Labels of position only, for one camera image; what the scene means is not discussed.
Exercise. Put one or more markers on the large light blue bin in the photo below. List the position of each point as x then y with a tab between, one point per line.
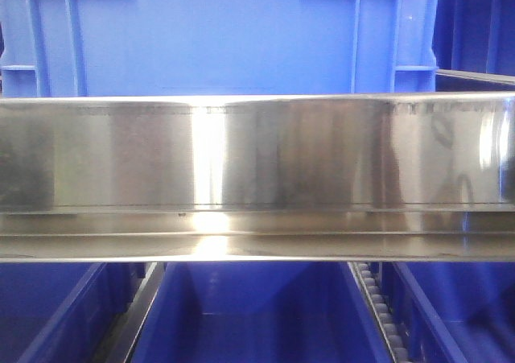
63	48

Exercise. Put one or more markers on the lower middle blue bin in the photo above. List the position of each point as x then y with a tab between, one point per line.
259	312

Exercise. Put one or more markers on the lower right blue bin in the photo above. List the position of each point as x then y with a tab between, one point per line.
452	311

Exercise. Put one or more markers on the lower left blue bin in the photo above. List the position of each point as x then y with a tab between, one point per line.
60	312

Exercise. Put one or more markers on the upper right dark blue bin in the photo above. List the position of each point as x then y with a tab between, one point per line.
474	45

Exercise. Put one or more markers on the stainless steel shelf front rail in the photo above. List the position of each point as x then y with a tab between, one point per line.
387	177

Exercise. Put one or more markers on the right roller track rail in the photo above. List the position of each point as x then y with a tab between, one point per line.
379	310

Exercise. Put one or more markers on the left metal divider rail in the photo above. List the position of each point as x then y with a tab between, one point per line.
120	342

